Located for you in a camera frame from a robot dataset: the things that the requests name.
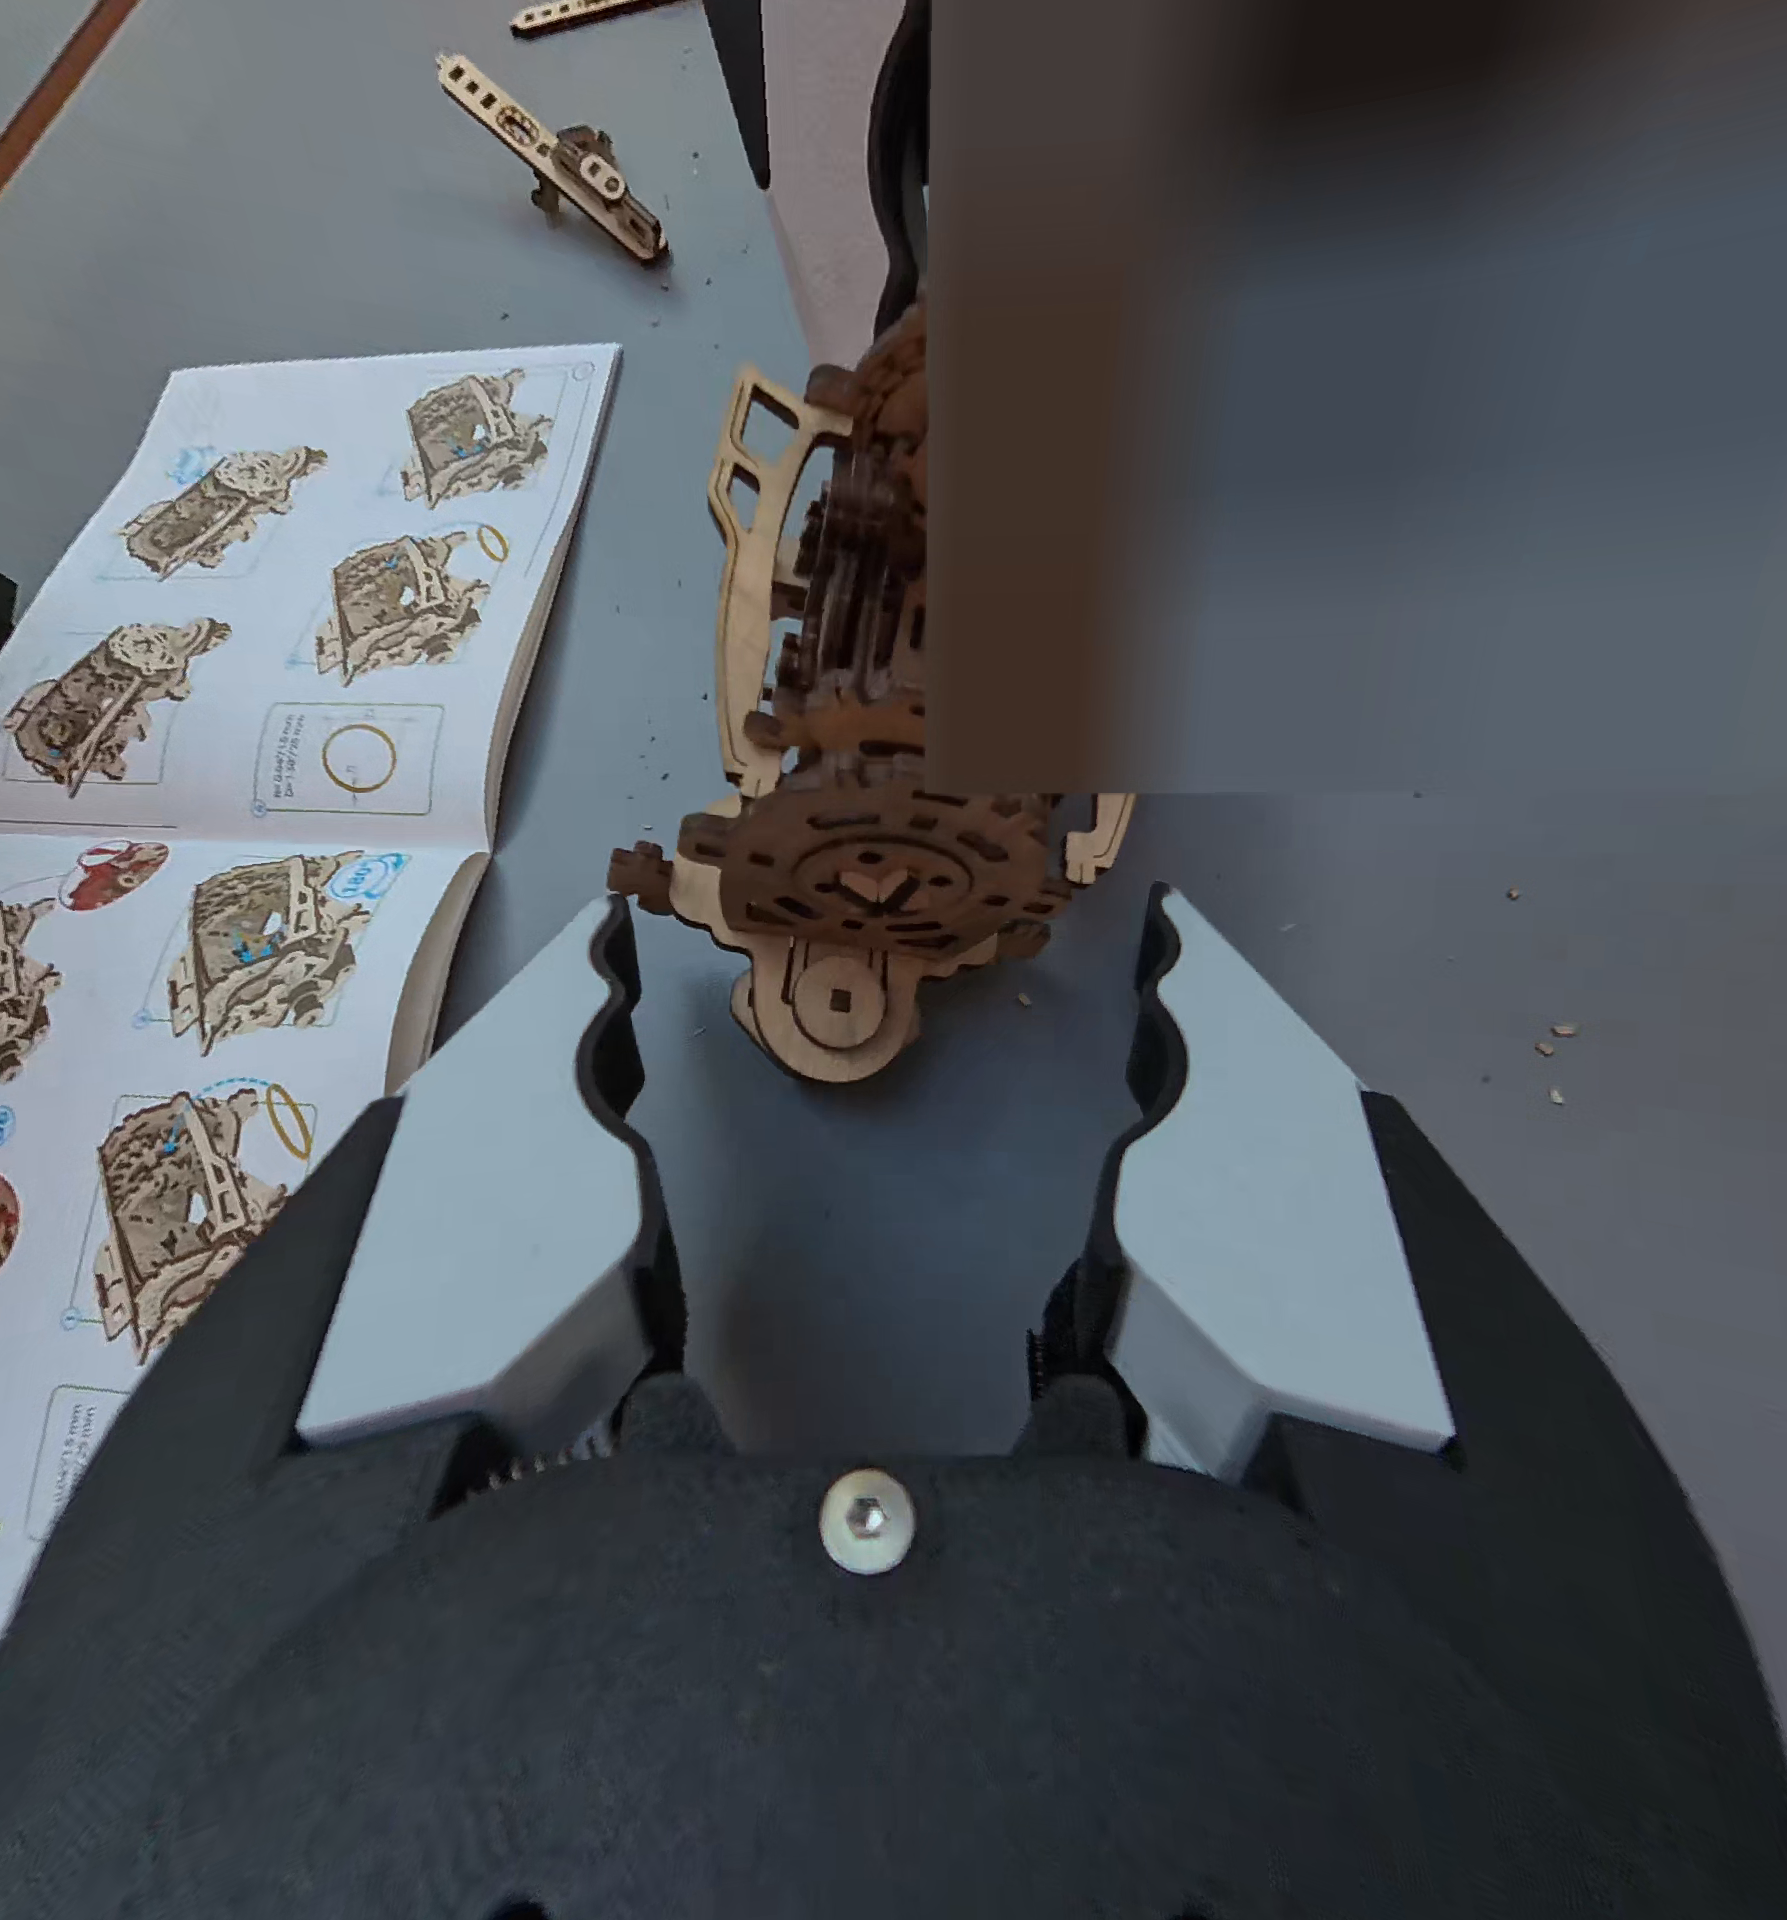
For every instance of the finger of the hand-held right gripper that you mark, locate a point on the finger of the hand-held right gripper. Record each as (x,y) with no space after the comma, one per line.
(827,224)

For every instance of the flat wooden model strip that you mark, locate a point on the flat wooden model strip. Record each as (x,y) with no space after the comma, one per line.
(562,15)

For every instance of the wooden gear model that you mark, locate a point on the wooden gear model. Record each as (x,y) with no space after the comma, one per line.
(833,885)

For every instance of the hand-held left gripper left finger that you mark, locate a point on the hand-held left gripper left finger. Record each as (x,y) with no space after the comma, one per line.
(489,1199)

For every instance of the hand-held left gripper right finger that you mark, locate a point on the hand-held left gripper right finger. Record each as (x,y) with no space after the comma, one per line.
(1268,1199)

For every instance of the wooden model part with lever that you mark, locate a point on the wooden model part with lever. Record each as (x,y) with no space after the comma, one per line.
(594,172)

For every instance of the open instruction booklet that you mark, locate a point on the open instruction booklet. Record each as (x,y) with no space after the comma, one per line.
(308,598)

